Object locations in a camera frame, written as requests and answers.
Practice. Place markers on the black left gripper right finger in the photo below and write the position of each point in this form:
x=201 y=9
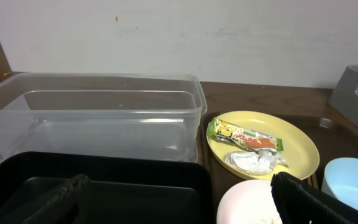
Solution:
x=297 y=202

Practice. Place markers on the green orange snack wrapper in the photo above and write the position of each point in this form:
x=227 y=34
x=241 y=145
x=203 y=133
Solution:
x=246 y=139

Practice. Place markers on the black plastic tray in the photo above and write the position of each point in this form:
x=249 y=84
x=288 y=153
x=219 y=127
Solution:
x=120 y=190

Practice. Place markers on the light blue bowl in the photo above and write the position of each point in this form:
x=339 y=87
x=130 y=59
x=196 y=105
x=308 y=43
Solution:
x=341 y=180

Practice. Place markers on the yellow plate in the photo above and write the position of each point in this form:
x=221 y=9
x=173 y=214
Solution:
x=299 y=150

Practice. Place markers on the white pink bowl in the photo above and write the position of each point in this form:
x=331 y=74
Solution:
x=248 y=202

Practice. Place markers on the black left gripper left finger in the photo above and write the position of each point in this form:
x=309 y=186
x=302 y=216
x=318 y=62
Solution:
x=66 y=203

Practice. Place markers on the clear plastic bin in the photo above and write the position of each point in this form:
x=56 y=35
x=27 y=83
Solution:
x=139 y=116

